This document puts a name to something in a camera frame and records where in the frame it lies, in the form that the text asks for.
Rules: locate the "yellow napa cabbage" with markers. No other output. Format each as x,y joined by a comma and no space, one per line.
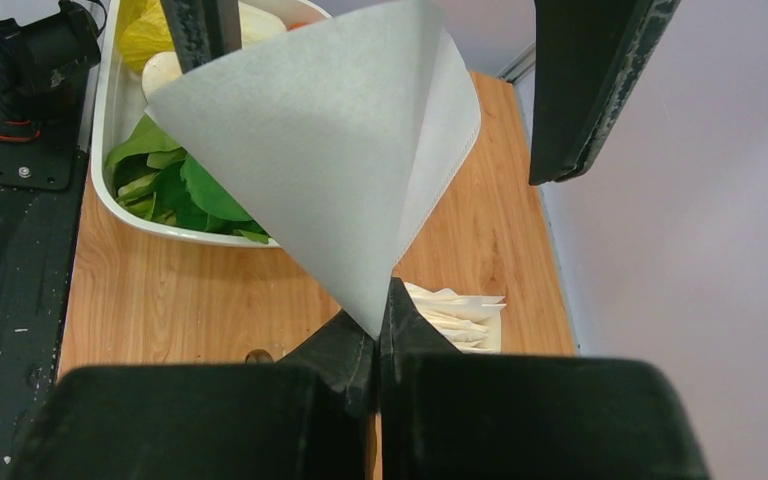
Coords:
143,33

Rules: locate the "green bok choy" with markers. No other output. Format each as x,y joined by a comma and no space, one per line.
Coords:
155,179

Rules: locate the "white mushroom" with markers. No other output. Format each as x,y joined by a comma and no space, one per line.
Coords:
160,70

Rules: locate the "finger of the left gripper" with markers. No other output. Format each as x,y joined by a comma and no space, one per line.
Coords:
202,30
589,56

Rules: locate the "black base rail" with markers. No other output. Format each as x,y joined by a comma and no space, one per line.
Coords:
41,190

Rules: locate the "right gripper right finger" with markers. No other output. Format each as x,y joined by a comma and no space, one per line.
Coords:
451,415

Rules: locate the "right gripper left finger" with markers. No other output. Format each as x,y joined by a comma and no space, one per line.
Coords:
305,416

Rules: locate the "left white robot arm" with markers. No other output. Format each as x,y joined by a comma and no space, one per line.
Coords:
44,47

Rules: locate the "pack of paper filters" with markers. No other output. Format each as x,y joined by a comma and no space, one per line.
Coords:
472,323

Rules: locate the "white rectangular tray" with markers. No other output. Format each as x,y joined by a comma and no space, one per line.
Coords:
118,112

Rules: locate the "white paper coffee filter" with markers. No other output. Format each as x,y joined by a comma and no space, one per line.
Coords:
338,138

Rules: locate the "white bok choy stalk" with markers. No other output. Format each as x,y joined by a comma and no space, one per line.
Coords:
257,25

